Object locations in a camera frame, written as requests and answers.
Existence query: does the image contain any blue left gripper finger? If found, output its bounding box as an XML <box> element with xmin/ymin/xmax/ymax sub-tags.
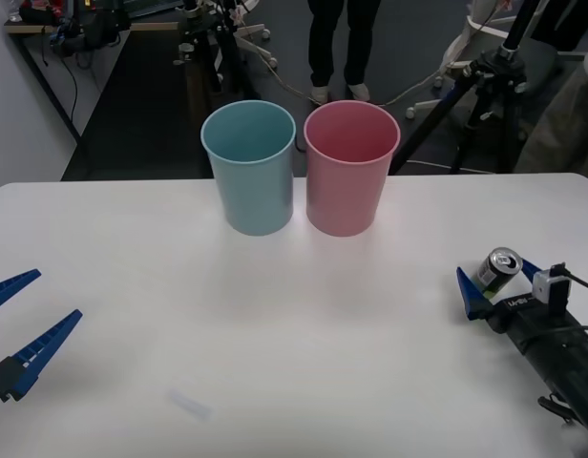
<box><xmin>0</xmin><ymin>269</ymin><xmax>42</xmax><ymax>315</ymax></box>
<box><xmin>0</xmin><ymin>308</ymin><xmax>84</xmax><ymax>403</ymax></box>

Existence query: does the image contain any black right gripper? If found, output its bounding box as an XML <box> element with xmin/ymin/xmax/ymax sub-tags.
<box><xmin>455</xmin><ymin>257</ymin><xmax>581</xmax><ymax>357</ymax></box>

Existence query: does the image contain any black and green drink can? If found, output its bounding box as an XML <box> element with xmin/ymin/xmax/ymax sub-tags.
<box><xmin>470</xmin><ymin>246</ymin><xmax>523</xmax><ymax>300</ymax></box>

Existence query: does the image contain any person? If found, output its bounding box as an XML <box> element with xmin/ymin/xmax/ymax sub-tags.
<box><xmin>306</xmin><ymin>0</ymin><xmax>372</xmax><ymax>102</ymax></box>
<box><xmin>513</xmin><ymin>45</ymin><xmax>588</xmax><ymax>174</ymax></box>

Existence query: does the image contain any pink plastic bin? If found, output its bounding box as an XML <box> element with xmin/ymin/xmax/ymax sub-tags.
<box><xmin>303</xmin><ymin>99</ymin><xmax>401</xmax><ymax>238</ymax></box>

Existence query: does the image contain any black tripod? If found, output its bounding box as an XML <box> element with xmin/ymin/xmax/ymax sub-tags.
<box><xmin>388</xmin><ymin>0</ymin><xmax>562</xmax><ymax>176</ymax></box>
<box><xmin>173</xmin><ymin>0</ymin><xmax>260</xmax><ymax>104</ymax></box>

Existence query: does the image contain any white chair base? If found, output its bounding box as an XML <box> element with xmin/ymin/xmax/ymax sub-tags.
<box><xmin>404</xmin><ymin>11</ymin><xmax>513</xmax><ymax>120</ymax></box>

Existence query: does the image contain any desk with equipment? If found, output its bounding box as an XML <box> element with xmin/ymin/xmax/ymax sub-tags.
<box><xmin>5</xmin><ymin>0</ymin><xmax>133</xmax><ymax>144</ymax></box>

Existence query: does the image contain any pale blue plastic bin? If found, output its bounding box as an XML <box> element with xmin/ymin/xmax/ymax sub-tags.
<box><xmin>199</xmin><ymin>99</ymin><xmax>296</xmax><ymax>238</ymax></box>

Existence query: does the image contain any pale cable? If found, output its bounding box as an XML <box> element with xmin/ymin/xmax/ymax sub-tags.
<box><xmin>229</xmin><ymin>0</ymin><xmax>515</xmax><ymax>109</ymax></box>

